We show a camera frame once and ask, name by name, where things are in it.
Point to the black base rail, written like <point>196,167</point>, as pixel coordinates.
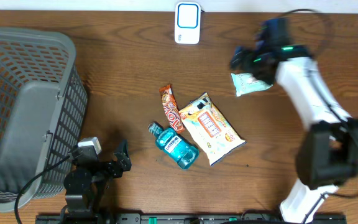
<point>136,218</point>

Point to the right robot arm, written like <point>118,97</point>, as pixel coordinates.
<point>327,161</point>

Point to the blue Listerine mouthwash bottle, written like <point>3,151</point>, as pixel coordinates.
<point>174,145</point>

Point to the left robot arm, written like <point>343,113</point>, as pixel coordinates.
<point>86,184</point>

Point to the wet wipes packet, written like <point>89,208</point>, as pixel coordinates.
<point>210,129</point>

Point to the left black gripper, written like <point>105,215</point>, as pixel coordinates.
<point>123,160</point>

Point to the orange Top snack bar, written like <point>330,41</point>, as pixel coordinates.
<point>171,109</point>

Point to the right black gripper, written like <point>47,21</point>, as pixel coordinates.
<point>247,62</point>

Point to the grey plastic shopping basket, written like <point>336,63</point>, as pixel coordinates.
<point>42,108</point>

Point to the light blue wipes packet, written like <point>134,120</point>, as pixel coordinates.
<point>245,83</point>

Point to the white barcode scanner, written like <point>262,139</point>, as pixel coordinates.
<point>187,23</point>

